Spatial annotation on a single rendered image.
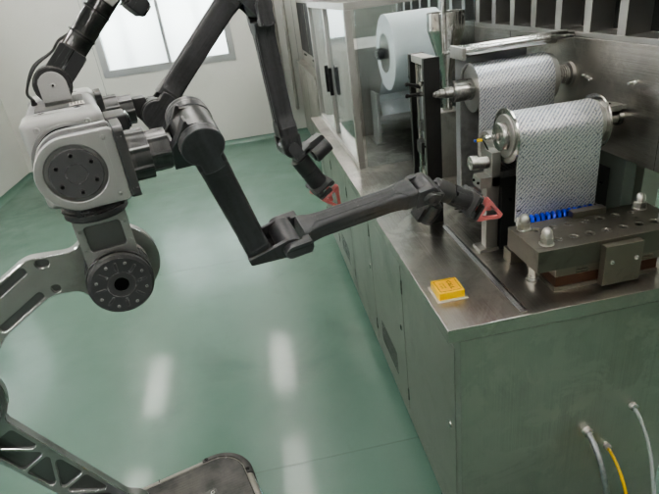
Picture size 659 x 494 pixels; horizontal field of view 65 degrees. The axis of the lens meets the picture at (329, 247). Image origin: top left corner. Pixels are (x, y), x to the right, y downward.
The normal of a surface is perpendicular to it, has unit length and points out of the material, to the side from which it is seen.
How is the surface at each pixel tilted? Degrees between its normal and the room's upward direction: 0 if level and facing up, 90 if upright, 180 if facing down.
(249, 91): 90
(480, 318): 0
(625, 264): 90
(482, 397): 90
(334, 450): 0
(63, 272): 90
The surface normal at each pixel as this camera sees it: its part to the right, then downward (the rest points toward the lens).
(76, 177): 0.43, 0.36
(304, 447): -0.12, -0.89
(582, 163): 0.16, 0.42
